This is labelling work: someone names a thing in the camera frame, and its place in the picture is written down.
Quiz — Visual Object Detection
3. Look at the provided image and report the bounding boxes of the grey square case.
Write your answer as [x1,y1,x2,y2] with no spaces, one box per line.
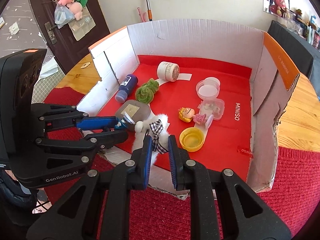
[116,100,151,131]

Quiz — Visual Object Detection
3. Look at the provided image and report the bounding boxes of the small wooden tag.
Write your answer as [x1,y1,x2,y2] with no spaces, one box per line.
[80,62,91,69]

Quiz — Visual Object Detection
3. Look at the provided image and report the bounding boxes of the pink rabbit plush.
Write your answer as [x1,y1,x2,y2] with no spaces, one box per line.
[269,0,286,17]

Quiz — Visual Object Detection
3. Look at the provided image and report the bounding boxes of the red knitted table cloth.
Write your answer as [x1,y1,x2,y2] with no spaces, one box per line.
[42,87,320,240]

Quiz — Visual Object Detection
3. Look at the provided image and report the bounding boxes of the pink plush toys hanging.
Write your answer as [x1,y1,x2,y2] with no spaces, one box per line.
[57,0,83,21]

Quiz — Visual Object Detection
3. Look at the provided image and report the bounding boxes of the dark brown door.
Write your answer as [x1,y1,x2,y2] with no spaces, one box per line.
[29,0,110,73]

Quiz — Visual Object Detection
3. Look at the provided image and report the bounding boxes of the white fluffy plush toy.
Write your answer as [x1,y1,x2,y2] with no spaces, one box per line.
[132,114,170,165]

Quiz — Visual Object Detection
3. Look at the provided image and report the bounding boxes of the blonde girl figurine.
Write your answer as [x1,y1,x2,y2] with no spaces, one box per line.
[178,107,214,129]

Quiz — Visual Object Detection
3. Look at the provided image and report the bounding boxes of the orange grey mop handle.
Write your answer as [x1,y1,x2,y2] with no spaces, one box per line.
[146,0,153,21]

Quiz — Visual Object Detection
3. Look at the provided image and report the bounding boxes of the clear square small box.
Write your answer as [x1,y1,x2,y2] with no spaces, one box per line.
[198,98,225,120]

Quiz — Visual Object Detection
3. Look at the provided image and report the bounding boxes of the purple plastic bottle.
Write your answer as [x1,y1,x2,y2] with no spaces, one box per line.
[115,74,138,103]

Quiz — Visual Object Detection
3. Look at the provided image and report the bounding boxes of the orange white cardboard box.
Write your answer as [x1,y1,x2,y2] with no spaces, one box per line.
[77,19,300,192]

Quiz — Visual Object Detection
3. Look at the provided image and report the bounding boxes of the pink plastic hanger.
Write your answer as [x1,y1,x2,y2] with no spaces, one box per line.
[137,7,149,22]

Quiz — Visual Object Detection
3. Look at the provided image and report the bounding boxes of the yellow bottle cap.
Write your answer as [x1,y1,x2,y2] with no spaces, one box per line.
[179,127,204,152]

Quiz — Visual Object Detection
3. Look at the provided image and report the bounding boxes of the clear round container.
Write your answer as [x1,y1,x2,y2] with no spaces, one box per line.
[196,77,221,100]

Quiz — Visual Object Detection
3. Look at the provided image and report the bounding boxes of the green fuzzy plush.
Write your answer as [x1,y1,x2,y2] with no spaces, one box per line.
[135,78,159,104]

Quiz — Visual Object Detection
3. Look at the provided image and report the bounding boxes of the dark covered side table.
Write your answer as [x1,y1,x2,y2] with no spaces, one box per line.
[267,20,320,98]

